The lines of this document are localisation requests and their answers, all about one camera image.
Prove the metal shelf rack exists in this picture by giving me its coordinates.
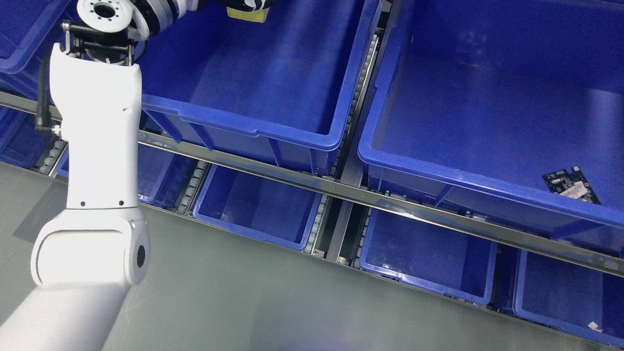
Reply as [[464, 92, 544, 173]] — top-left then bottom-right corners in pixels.
[[0, 0, 624, 342]]

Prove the dark circuit board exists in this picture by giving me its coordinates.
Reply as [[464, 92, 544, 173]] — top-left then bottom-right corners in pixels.
[[542, 166, 602, 205]]

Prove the yellow foam block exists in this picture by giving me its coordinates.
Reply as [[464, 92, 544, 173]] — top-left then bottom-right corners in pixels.
[[227, 7, 270, 23]]

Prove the blue plastic bin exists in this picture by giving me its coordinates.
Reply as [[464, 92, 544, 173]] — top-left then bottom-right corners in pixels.
[[0, 0, 74, 100], [510, 251, 624, 348], [358, 0, 624, 256], [192, 166, 322, 251], [139, 0, 381, 176], [57, 141, 196, 209], [359, 210, 497, 305]]

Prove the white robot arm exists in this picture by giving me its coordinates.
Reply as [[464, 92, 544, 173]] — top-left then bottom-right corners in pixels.
[[1, 0, 206, 351]]

